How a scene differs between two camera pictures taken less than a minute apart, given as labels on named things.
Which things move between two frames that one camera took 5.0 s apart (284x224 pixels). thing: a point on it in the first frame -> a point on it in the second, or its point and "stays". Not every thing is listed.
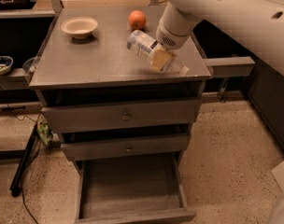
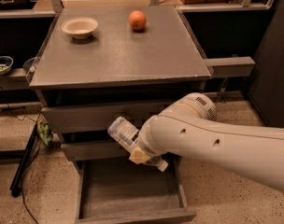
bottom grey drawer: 148,188 stays
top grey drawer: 66,119 stays
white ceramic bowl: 81,27 stays
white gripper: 165,36 -> 146,144
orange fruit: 136,20 stays
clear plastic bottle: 154,54 -> 123,133
